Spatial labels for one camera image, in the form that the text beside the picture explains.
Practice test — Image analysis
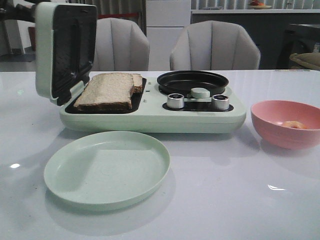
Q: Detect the bread slice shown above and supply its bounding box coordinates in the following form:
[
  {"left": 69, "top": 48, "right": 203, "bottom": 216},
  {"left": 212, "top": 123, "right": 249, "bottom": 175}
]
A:
[
  {"left": 74, "top": 73, "right": 135, "bottom": 111},
  {"left": 131, "top": 73, "right": 143, "bottom": 93}
]

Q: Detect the red barrier belt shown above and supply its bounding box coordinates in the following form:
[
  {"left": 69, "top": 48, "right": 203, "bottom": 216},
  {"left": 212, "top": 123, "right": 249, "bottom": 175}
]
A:
[{"left": 97, "top": 12, "right": 140, "bottom": 19}]

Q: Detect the pink bowl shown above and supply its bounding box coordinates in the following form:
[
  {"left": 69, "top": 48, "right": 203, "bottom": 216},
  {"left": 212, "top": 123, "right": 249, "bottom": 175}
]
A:
[{"left": 251, "top": 100, "right": 320, "bottom": 150}]

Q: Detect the left silver control knob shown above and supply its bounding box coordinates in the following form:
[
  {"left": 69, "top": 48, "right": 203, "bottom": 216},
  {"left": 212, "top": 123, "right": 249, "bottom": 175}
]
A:
[{"left": 166, "top": 93, "right": 185, "bottom": 109}]

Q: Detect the left beige upholstered chair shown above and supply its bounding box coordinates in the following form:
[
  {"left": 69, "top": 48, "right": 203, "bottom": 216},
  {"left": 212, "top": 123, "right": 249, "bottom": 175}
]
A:
[{"left": 92, "top": 18, "right": 150, "bottom": 72}]

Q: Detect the mint green breakfast maker base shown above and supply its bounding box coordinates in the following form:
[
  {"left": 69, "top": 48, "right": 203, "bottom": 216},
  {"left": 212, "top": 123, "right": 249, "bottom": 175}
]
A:
[{"left": 59, "top": 77, "right": 246, "bottom": 134}]

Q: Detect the silver control knob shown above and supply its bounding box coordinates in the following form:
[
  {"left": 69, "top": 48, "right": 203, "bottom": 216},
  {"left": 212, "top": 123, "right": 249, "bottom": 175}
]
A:
[
  {"left": 211, "top": 94, "right": 230, "bottom": 111},
  {"left": 166, "top": 93, "right": 185, "bottom": 109}
]

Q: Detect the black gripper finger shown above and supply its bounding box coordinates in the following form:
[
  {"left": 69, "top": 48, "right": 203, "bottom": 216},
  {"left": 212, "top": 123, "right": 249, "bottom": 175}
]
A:
[{"left": 0, "top": 0, "right": 40, "bottom": 23}]

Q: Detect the beige upholstered chair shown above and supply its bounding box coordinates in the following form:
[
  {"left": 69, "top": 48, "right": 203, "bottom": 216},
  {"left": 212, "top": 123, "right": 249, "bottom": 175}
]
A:
[
  {"left": 92, "top": 18, "right": 150, "bottom": 72},
  {"left": 169, "top": 20, "right": 261, "bottom": 71}
]

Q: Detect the mint green round plate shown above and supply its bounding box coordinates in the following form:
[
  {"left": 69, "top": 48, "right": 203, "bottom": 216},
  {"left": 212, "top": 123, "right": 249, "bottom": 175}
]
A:
[{"left": 43, "top": 131, "right": 170, "bottom": 211}]

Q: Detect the white cabinet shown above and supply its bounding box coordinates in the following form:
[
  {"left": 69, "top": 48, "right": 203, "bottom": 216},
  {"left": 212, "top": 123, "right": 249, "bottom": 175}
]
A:
[{"left": 146, "top": 0, "right": 191, "bottom": 71}]

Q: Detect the black round frying pan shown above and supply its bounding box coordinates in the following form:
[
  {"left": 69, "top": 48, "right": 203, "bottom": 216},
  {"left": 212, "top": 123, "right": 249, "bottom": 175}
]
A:
[{"left": 157, "top": 70, "right": 229, "bottom": 97}]

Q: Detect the red bin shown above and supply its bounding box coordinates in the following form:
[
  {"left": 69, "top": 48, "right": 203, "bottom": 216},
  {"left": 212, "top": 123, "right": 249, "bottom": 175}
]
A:
[{"left": 28, "top": 26, "right": 36, "bottom": 51}]

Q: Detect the mint green hinged lid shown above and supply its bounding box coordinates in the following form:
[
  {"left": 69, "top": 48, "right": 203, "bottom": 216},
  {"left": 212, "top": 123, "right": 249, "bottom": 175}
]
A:
[{"left": 35, "top": 2, "right": 97, "bottom": 106}]

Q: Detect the right beige upholstered chair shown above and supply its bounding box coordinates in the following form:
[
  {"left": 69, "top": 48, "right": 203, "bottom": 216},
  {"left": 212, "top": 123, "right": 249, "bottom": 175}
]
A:
[{"left": 169, "top": 20, "right": 261, "bottom": 71}]

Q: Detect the right silver control knob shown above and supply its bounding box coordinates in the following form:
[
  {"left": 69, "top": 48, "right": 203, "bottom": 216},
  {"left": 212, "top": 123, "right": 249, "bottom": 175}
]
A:
[{"left": 211, "top": 94, "right": 230, "bottom": 111}]

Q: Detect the beige cushion seat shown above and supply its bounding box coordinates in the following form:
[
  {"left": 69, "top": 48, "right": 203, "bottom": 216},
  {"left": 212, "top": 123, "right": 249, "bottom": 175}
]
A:
[{"left": 289, "top": 52, "right": 320, "bottom": 71}]

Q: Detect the orange shrimp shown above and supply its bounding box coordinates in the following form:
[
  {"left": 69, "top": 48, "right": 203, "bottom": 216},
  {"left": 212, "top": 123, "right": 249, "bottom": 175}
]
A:
[{"left": 281, "top": 120, "right": 308, "bottom": 129}]

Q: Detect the fruit plate on counter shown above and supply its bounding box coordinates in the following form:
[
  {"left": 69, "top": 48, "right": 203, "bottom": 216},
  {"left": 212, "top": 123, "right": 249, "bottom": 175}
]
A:
[{"left": 248, "top": 0, "right": 273, "bottom": 10}]

